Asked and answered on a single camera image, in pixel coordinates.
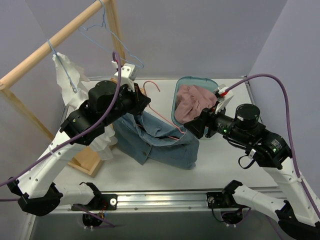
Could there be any pink ruffled skirt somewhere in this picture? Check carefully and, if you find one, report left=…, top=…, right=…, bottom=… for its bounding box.
left=174, top=84, right=218, bottom=124

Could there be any pink wire hanger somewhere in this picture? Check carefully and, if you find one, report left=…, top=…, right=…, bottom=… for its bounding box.
left=139, top=80, right=186, bottom=136

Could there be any blue denim skirt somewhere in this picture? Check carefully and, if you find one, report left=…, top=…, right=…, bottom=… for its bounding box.
left=112, top=112, right=200, bottom=170

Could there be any white ruffled skirt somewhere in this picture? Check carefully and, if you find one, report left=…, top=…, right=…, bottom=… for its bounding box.
left=52, top=52, right=118, bottom=161

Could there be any blue wire hanger front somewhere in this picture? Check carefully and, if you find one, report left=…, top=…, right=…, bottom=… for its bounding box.
left=78, top=0, right=145, bottom=69

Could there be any blue wire hanger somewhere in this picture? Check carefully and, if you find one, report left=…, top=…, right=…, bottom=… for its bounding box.
left=78, top=0, right=145, bottom=69
left=47, top=39, right=78, bottom=93

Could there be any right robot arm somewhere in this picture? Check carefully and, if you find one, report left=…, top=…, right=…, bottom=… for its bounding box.
left=183, top=103, right=320, bottom=240

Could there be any teal plastic tray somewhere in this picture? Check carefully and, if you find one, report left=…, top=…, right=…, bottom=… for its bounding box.
left=171, top=76, right=218, bottom=132

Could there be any wooden clothes rack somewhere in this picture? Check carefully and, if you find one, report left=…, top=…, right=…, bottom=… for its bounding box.
left=0, top=0, right=148, bottom=179

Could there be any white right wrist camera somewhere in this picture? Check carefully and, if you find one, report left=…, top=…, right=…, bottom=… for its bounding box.
left=213, top=84, right=234, bottom=114

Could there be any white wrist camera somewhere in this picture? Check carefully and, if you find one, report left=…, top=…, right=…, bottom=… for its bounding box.
left=111, top=60, right=138, bottom=92
left=213, top=84, right=234, bottom=114

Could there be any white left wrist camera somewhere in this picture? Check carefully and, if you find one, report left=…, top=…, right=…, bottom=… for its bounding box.
left=111, top=60, right=138, bottom=92

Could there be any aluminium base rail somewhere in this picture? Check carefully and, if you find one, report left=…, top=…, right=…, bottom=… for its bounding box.
left=34, top=191, right=300, bottom=213

